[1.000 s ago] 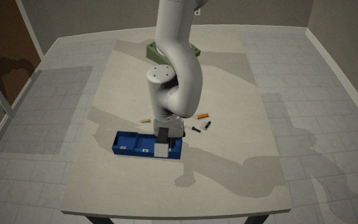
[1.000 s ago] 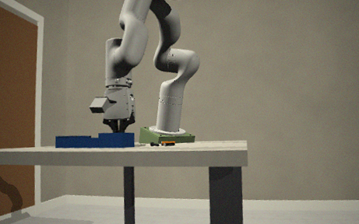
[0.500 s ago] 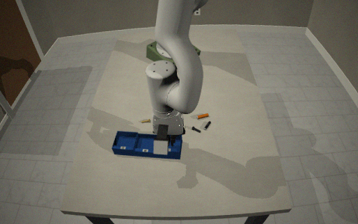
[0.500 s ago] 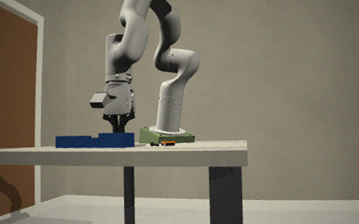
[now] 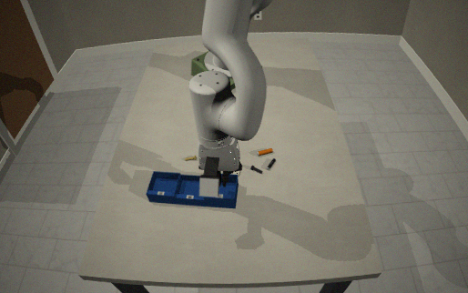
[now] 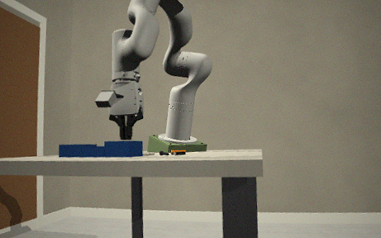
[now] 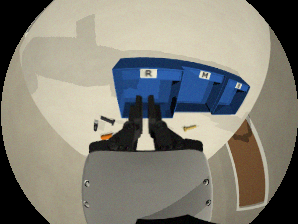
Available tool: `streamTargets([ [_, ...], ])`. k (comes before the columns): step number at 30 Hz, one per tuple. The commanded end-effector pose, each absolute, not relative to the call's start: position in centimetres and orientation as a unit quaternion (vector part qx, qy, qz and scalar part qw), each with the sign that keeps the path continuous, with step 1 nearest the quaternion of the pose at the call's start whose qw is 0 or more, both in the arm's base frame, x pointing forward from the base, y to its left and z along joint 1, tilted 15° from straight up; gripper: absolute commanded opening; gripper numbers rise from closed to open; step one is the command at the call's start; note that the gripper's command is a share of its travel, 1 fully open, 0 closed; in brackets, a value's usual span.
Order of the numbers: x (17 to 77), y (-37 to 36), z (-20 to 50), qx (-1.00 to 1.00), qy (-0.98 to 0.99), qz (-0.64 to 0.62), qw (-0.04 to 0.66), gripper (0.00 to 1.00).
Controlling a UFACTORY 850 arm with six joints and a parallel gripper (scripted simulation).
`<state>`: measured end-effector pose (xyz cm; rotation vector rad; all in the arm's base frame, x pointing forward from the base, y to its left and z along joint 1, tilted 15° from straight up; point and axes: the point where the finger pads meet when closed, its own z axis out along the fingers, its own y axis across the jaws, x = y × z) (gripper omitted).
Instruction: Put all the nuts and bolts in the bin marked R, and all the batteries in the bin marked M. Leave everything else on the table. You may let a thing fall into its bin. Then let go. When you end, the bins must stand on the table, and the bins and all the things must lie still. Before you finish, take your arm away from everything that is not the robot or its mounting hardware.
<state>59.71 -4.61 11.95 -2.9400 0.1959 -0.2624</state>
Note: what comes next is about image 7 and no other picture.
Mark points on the blue bin rack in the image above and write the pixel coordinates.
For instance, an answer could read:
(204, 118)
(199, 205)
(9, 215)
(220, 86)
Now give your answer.
(152, 76)

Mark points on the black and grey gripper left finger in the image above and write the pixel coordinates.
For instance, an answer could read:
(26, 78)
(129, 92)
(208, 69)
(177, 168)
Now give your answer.
(127, 137)

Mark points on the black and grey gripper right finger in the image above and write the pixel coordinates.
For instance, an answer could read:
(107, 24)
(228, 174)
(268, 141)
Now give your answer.
(165, 137)

